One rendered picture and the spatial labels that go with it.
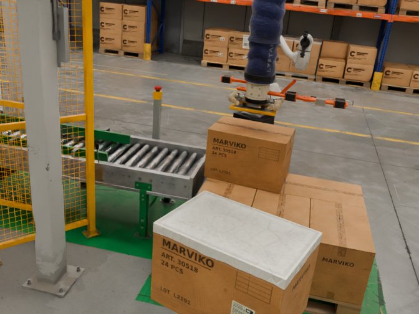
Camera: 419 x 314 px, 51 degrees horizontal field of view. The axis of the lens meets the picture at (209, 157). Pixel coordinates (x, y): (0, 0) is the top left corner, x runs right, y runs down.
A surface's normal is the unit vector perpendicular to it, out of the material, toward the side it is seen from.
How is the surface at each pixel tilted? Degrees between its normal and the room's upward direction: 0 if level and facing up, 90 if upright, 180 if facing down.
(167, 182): 90
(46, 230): 90
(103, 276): 0
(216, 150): 90
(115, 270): 0
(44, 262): 90
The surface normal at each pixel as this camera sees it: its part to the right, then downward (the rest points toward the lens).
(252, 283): -0.53, 0.28
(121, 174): -0.22, 0.35
